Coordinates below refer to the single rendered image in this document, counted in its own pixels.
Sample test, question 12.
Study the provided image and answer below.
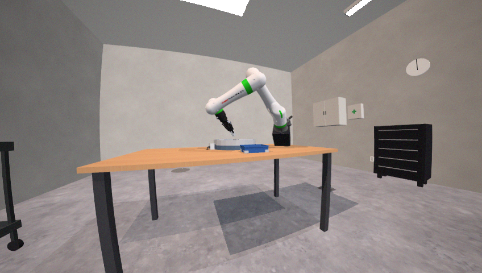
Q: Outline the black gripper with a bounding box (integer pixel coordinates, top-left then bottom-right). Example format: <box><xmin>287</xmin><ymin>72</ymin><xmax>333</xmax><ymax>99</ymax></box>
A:
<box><xmin>220</xmin><ymin>116</ymin><xmax>236</xmax><ymax>137</ymax></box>

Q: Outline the blue crate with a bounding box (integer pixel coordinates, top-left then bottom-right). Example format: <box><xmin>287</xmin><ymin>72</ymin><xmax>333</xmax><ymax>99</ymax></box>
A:
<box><xmin>240</xmin><ymin>144</ymin><xmax>269</xmax><ymax>154</ymax></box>

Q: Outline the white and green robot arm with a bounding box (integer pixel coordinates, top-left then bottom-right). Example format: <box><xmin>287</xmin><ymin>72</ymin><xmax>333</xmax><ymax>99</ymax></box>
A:
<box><xmin>205</xmin><ymin>68</ymin><xmax>293</xmax><ymax>133</ymax></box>

